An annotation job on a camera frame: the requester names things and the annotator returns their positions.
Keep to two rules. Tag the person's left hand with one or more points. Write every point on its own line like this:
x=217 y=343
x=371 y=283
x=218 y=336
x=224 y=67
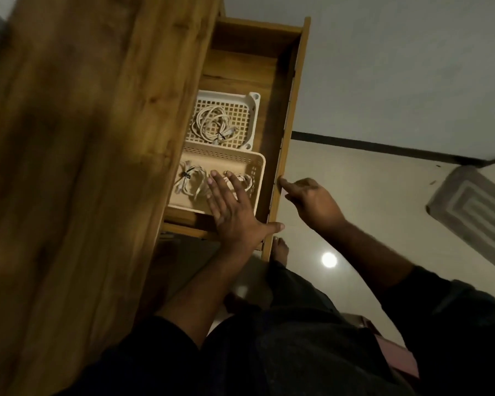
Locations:
x=235 y=220

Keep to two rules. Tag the person's right hand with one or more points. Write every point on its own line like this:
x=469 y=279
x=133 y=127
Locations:
x=317 y=208

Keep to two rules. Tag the person's left thumb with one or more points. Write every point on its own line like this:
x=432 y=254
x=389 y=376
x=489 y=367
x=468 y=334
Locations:
x=272 y=228

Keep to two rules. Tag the person's left middle finger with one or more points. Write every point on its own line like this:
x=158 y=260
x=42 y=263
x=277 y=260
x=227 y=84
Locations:
x=220 y=185

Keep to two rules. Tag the person's right forearm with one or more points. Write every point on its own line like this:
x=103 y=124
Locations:
x=367 y=255

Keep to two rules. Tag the person's left forearm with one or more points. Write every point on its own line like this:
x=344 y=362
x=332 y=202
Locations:
x=202 y=292

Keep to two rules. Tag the person's right foot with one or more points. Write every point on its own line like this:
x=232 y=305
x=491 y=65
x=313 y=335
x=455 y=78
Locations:
x=280 y=251

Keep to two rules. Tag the person's foot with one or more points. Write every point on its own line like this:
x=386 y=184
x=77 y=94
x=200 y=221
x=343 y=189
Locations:
x=280 y=251
x=243 y=303

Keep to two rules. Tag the beige plastic basket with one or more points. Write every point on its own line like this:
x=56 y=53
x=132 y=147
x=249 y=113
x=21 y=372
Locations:
x=231 y=158

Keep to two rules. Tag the white perforated plastic basket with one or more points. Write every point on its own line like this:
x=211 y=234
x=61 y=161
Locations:
x=243 y=109

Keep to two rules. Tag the person's left foot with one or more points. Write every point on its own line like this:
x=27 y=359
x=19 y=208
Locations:
x=243 y=303

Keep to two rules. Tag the dark trousers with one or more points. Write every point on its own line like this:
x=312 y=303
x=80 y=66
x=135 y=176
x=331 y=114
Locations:
x=297 y=338

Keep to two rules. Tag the wooden drawer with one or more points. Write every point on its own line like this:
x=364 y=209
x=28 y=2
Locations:
x=247 y=61

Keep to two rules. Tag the wooden cabinet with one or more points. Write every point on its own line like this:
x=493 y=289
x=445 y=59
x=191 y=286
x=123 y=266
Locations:
x=74 y=169

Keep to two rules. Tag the grey patterned rug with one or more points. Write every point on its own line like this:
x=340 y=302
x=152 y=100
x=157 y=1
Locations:
x=474 y=218

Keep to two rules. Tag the black long-sleeved shirt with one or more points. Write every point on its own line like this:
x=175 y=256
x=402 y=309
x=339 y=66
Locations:
x=458 y=338

